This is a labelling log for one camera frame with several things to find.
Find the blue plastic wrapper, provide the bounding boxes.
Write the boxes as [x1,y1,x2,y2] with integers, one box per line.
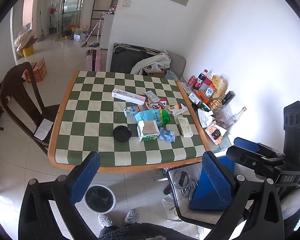
[158,127,175,142]

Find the red white snack wrapper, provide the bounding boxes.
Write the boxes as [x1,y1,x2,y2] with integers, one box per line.
[145,99,167,109]

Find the white toothpaste box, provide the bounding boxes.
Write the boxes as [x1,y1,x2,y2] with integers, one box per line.
[111,88,146,106]

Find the white round trash bin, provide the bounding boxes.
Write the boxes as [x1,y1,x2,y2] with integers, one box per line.
[84,184,116,215]

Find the clear glass bottle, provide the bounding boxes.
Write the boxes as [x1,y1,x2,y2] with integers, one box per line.
[222,107,247,130]

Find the orange snack packet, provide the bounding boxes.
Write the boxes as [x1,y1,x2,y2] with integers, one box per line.
[205,121,227,145]

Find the left grey slipper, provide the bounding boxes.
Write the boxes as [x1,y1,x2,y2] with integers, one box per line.
[98,214,114,228]

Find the grey slipper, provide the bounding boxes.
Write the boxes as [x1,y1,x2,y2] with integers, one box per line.
[98,214,114,228]
[125,209,140,225]

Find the blue foam board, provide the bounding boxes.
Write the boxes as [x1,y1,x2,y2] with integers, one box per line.
[189,152,233,211]

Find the yellow bread bag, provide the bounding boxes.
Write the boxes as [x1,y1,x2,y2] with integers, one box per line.
[212,75,226,99]

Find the white paper on chair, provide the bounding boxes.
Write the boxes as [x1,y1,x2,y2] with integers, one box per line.
[34,119,53,141]

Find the white paper receipt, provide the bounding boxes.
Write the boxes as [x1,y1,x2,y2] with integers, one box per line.
[178,117,193,138]

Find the right grey slipper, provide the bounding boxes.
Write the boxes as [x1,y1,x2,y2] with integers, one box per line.
[125,209,140,225]

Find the red white cigarette box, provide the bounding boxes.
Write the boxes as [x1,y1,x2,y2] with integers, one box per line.
[168,103,188,116]

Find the black round lid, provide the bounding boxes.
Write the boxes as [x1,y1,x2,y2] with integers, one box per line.
[113,125,132,142]

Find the cola bottle red cap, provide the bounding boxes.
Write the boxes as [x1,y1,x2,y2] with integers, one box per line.
[193,69,208,90]

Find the person dark fleece legs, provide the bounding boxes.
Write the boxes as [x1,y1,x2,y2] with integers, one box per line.
[98,223,194,239]

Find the red soda can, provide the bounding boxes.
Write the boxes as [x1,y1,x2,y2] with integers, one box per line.
[186,75,197,87]

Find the green blue plastic bag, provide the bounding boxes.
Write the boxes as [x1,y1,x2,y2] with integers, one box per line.
[135,109,171,127]

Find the green white checkered tablecloth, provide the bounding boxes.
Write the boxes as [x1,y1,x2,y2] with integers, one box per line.
[48,71,209,173]

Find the green white tissue box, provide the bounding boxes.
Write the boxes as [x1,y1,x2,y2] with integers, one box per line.
[137,120,160,141]

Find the small blue white carton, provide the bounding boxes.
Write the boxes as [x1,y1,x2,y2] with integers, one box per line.
[123,106,141,118]

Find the dark wooden chair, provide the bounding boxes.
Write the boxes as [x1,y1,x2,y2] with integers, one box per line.
[0,62,59,154]

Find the silver pill blister pack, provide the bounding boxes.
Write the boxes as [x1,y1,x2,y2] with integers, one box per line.
[144,90,160,103]

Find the white crumpled cloth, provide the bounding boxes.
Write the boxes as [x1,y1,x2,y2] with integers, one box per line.
[130,52,171,75]

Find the red cardboard box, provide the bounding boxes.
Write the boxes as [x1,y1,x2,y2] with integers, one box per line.
[24,58,47,83]

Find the pink suitcase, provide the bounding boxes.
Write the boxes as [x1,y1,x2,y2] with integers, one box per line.
[85,48,107,72]

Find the yellow bucket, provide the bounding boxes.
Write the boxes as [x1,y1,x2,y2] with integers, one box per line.
[23,44,34,57]

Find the dark folding bed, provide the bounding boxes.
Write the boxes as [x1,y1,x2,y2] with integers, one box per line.
[110,43,160,74]

